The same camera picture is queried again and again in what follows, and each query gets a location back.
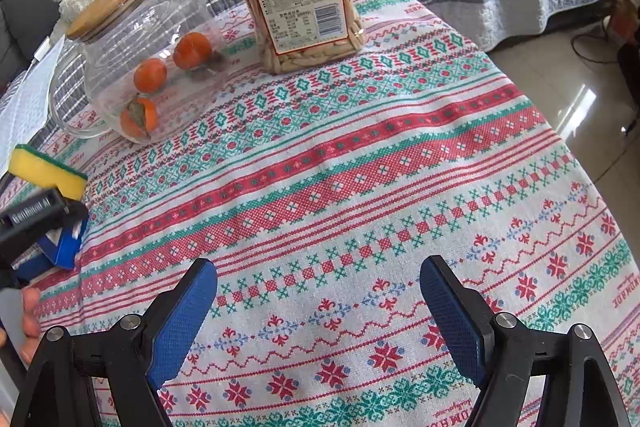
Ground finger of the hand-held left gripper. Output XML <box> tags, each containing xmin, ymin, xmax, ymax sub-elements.
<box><xmin>12</xmin><ymin>246</ymin><xmax>57</xmax><ymax>286</ymax></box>
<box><xmin>49</xmin><ymin>219</ymin><xmax>90</xmax><ymax>271</ymax></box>

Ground yellow green sponge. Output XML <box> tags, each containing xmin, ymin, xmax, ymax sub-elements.
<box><xmin>10</xmin><ymin>144</ymin><xmax>90</xmax><ymax>202</ymax></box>

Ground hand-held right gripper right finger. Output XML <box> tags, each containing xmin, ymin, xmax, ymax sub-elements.
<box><xmin>418</xmin><ymin>255</ymin><xmax>632</xmax><ymax>427</ymax></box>

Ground patterned red green tablecloth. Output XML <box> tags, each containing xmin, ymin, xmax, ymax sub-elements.
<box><xmin>0</xmin><ymin>0</ymin><xmax>634</xmax><ymax>427</ymax></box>

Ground glass jar with wooden lid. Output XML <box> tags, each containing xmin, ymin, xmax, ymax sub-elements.
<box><xmin>48</xmin><ymin>0</ymin><xmax>237</xmax><ymax>144</ymax></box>

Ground person's left hand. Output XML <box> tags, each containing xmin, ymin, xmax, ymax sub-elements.
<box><xmin>0</xmin><ymin>287</ymin><xmax>45</xmax><ymax>366</ymax></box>

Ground black cable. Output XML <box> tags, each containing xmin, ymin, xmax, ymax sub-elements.
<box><xmin>570</xmin><ymin>13</ymin><xmax>640</xmax><ymax>138</ymax></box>

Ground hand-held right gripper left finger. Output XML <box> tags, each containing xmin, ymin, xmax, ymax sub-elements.
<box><xmin>10</xmin><ymin>257</ymin><xmax>220</xmax><ymax>427</ymax></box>

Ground orange persimmon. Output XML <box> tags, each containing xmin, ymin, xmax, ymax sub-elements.
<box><xmin>119</xmin><ymin>96</ymin><xmax>160</xmax><ymax>139</ymax></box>
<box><xmin>133</xmin><ymin>58</ymin><xmax>169</xmax><ymax>92</ymax></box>
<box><xmin>173</xmin><ymin>31</ymin><xmax>214</xmax><ymax>72</ymax></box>

